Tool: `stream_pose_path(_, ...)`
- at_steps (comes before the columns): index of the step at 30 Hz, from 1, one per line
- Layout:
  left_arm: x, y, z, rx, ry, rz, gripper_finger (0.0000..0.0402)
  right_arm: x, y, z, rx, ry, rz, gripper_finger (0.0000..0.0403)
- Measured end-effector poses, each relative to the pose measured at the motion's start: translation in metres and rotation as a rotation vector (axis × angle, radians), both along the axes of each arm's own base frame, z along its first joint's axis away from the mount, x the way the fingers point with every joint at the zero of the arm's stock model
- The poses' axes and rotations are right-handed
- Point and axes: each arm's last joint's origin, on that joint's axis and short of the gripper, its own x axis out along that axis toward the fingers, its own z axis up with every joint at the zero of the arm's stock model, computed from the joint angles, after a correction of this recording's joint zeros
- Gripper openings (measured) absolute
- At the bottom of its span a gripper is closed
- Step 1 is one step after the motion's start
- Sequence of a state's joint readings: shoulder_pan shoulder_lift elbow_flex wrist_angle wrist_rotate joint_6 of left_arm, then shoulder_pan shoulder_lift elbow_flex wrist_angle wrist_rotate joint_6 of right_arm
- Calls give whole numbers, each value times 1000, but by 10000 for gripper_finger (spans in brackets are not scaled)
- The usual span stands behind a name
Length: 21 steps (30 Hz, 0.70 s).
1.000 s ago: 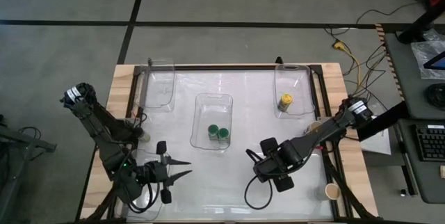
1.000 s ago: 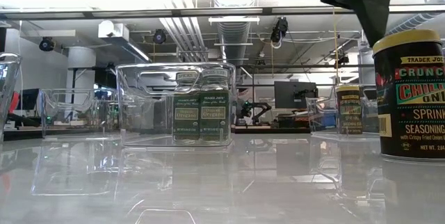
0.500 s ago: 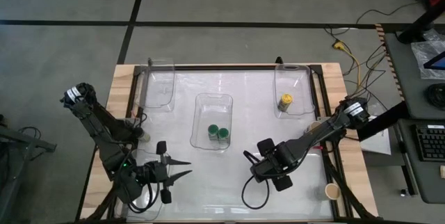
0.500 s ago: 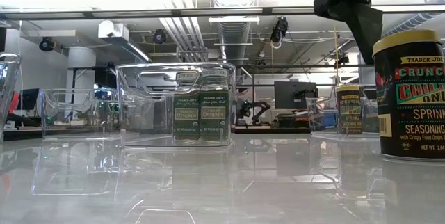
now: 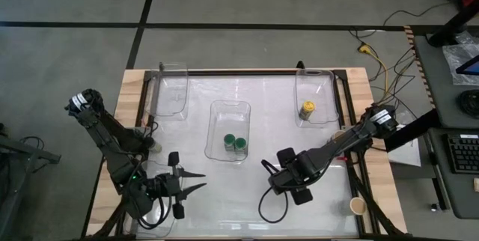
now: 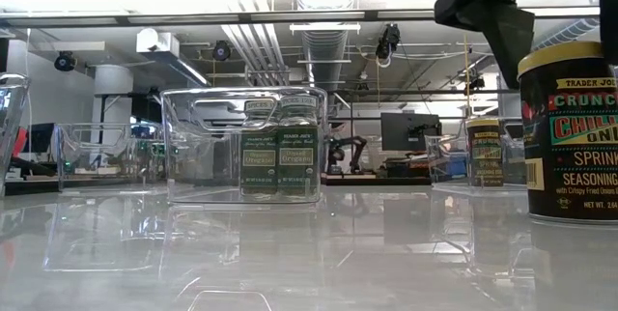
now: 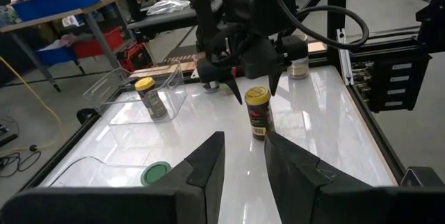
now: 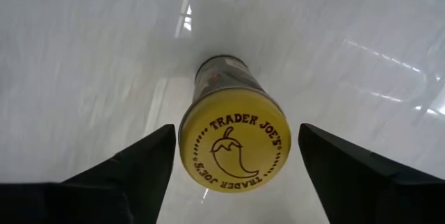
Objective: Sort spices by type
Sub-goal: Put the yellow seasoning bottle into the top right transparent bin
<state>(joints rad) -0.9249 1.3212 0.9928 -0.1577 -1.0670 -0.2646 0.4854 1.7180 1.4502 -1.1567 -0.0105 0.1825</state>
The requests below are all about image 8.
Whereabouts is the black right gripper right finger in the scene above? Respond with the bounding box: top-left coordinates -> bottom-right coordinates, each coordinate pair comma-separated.
298,123 -> 445,224

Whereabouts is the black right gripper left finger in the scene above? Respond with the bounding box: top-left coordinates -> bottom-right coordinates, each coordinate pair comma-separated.
0,124 -> 177,224

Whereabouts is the yellow lid seasoning can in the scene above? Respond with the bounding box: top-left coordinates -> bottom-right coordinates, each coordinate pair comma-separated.
177,55 -> 292,193

